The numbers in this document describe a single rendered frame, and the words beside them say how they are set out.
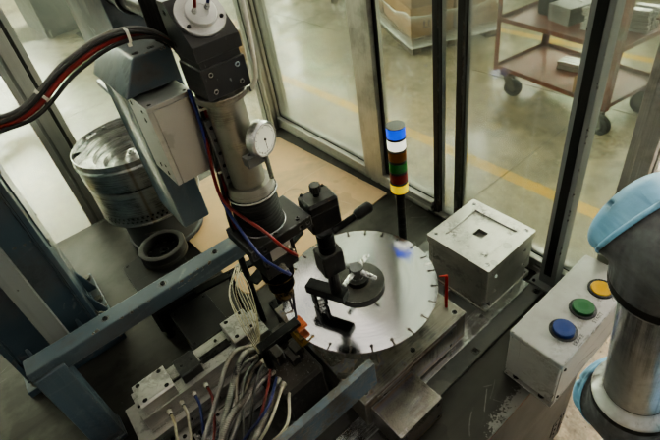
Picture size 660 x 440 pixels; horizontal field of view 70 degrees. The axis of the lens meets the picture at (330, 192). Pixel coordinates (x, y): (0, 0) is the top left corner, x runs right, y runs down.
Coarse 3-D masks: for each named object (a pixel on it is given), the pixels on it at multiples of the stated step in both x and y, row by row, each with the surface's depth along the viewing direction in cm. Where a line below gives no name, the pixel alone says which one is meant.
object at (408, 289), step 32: (352, 256) 107; (384, 256) 105; (416, 256) 104; (384, 288) 98; (416, 288) 97; (320, 320) 94; (352, 320) 93; (384, 320) 92; (416, 320) 91; (352, 352) 88
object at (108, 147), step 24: (120, 120) 145; (96, 144) 140; (120, 144) 143; (96, 168) 129; (120, 168) 123; (96, 192) 131; (120, 192) 127; (144, 192) 129; (120, 216) 133; (144, 216) 133; (168, 216) 136
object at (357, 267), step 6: (366, 258) 99; (348, 264) 98; (354, 264) 97; (360, 264) 97; (354, 270) 96; (360, 270) 96; (348, 276) 96; (354, 276) 97; (360, 276) 97; (366, 276) 96; (372, 276) 95; (348, 282) 95
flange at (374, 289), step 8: (368, 264) 103; (344, 272) 102; (376, 272) 101; (344, 280) 100; (352, 280) 98; (360, 280) 98; (368, 280) 99; (376, 280) 99; (384, 280) 99; (352, 288) 98; (360, 288) 98; (368, 288) 97; (376, 288) 97; (352, 296) 97; (360, 296) 96; (368, 296) 96; (376, 296) 96; (352, 304) 96; (360, 304) 96
